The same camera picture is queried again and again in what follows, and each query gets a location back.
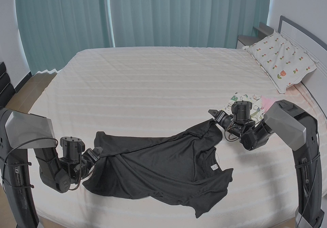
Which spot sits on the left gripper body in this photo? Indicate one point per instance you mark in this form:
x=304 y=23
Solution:
x=90 y=156

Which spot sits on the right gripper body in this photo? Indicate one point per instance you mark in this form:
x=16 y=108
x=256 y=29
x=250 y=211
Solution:
x=224 y=119

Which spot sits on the black T-shirt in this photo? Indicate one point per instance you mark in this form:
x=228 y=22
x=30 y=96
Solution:
x=158 y=165

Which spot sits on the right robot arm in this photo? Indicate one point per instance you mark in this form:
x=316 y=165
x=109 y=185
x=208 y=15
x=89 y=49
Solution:
x=286 y=125

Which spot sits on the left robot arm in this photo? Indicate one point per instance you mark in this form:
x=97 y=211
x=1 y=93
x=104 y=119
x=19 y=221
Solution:
x=25 y=130

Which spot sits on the bed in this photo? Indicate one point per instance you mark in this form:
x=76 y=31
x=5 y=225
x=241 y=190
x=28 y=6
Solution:
x=153 y=89

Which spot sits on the white printed pyjama top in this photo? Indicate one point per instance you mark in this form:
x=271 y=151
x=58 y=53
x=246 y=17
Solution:
x=231 y=100

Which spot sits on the pink garment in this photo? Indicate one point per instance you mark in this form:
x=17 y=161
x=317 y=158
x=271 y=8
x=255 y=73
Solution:
x=267 y=102

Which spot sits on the white printed pillow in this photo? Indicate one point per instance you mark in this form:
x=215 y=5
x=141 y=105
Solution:
x=281 y=61

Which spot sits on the grey bedside table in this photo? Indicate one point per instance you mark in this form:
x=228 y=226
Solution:
x=247 y=39

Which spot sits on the black chest of drawers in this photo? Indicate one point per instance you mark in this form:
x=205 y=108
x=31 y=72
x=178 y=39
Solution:
x=6 y=86

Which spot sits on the blue-green curtain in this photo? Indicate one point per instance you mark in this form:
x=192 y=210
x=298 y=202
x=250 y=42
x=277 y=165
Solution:
x=63 y=12
x=191 y=5

